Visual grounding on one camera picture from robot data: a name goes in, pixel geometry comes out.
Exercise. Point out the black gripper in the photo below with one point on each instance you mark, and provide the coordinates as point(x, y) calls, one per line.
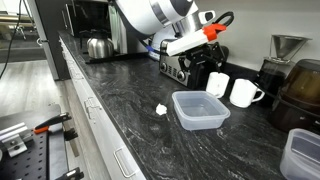
point(205, 53)

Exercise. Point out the clear square plastic container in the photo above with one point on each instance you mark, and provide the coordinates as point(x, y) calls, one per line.
point(200, 110)
point(300, 156)

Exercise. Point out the white ceramic mug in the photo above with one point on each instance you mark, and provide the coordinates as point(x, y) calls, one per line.
point(217, 85)
point(242, 94)

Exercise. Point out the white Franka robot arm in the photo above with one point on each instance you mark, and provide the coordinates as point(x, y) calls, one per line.
point(150, 13)

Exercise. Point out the stainless steel four-slot toaster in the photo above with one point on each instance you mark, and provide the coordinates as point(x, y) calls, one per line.
point(171, 68)

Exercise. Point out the crumpled white paper scrap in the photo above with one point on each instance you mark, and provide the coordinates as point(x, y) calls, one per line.
point(161, 109)

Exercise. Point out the dark glass coffee carafe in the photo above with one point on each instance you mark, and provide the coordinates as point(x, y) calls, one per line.
point(270, 80)

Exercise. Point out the black kettle tray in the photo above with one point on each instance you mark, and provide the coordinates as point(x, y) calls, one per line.
point(110, 58)

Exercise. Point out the pale green hanging towel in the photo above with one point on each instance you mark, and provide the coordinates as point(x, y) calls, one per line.
point(115, 33)

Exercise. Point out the brown translucent lidded container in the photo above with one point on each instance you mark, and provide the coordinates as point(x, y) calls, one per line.
point(300, 93)

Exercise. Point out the stainless steel kettle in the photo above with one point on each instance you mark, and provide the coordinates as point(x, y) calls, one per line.
point(100, 46)

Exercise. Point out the white base cabinet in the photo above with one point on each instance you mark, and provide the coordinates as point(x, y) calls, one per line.
point(100, 133)

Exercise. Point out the black steel microwave oven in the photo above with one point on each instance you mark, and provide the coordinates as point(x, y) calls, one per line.
point(83, 20)

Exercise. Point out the black toggle clamp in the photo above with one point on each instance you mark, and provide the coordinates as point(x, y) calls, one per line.
point(70, 134)
point(71, 174)

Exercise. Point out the black cart platform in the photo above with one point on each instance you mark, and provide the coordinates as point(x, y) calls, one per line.
point(57, 150)

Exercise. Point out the black perforated breadboard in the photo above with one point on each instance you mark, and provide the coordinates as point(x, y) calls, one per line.
point(30, 163)

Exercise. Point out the aluminium mounting bracket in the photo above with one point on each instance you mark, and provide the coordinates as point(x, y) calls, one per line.
point(15, 141)

